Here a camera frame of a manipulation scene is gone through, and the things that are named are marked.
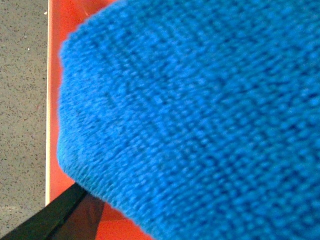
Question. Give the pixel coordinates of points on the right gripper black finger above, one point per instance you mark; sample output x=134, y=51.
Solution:
x=74, y=215

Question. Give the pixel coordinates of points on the blue microfiber cloth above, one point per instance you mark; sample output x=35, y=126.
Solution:
x=197, y=119

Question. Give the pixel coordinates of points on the pink storage box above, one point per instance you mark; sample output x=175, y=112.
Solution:
x=63, y=17

